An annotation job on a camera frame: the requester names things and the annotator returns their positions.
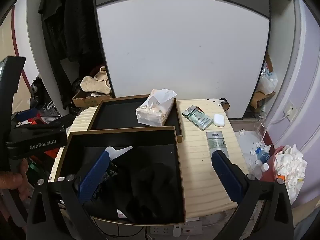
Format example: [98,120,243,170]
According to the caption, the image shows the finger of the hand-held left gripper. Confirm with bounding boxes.
[28,114,75,132]
[11,108,39,122]

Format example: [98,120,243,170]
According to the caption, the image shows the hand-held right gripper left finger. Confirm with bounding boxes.
[26,151,110,240]

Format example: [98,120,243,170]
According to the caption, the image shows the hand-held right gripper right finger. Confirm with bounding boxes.
[211,149,294,240]

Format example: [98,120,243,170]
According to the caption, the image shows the black printed packet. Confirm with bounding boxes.
[92,160,119,200]

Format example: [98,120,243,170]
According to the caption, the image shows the black garment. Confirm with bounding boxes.
[82,152,184,222]

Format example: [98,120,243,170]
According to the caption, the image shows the shallow black-lined cardboard box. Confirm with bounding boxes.
[86,94,183,143]

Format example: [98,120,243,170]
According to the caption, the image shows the deep black-lined cardboard box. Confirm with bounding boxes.
[50,126,187,224]

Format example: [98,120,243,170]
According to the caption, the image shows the soft tissue pack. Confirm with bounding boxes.
[136,89,177,127]

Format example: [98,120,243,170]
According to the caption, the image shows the person's left hand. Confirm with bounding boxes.
[0,159,32,202]

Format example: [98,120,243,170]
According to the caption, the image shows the black plastic bag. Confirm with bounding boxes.
[69,106,83,117]
[30,76,48,105]

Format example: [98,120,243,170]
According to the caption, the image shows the cream door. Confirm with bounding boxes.
[0,5,33,115]

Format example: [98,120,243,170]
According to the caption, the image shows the cream ribbed suitcase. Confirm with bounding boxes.
[49,99,248,218]

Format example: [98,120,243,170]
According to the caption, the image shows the white paper sheet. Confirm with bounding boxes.
[105,146,134,160]

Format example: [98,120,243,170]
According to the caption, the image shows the silver cigarette pack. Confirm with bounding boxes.
[206,131,230,158]

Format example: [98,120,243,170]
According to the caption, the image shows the brown cardboard box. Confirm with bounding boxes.
[72,90,113,108]

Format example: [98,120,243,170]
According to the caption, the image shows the clear bottle with white cap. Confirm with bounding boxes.
[250,162,269,178]

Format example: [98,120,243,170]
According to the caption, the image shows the blue-label water bottle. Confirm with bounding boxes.
[251,147,271,165]

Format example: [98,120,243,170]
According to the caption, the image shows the scattered crumpled floor tissues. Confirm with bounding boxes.
[237,129,272,163]

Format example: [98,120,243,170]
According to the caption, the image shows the cream fleece garment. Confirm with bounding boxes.
[80,76,112,94]

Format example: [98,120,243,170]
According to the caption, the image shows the red trash bin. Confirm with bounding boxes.
[259,145,287,184]

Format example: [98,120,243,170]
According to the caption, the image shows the white earbuds case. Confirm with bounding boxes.
[213,114,225,127]

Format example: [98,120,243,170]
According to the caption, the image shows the open green cigarette pack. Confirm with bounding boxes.
[182,106,213,131]

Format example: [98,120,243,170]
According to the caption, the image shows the clear plastic wrapper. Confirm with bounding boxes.
[252,115,267,130]

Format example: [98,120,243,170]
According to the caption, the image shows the red bin with tissues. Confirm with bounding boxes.
[274,144,308,203]

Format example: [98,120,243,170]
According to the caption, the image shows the cream fleece slipper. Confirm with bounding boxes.
[94,66,109,82]

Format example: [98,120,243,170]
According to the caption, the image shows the white power strip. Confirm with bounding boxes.
[147,220,203,237]

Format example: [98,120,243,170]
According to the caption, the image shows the folded brown cardboard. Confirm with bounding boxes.
[250,90,275,109]

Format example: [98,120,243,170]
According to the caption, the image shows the row of hanging black clothes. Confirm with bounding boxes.
[37,0,105,110]

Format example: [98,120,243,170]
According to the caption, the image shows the white plastic bag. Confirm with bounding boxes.
[257,62,278,94]

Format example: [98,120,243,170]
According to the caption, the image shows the white wardrobe sliding door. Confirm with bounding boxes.
[94,0,272,120]

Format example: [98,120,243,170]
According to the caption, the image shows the black cable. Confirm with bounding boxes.
[95,220,148,240]

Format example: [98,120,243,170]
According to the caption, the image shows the white plug cable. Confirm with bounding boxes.
[265,110,290,130]

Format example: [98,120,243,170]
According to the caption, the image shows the white wall outlet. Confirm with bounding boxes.
[285,101,298,122]

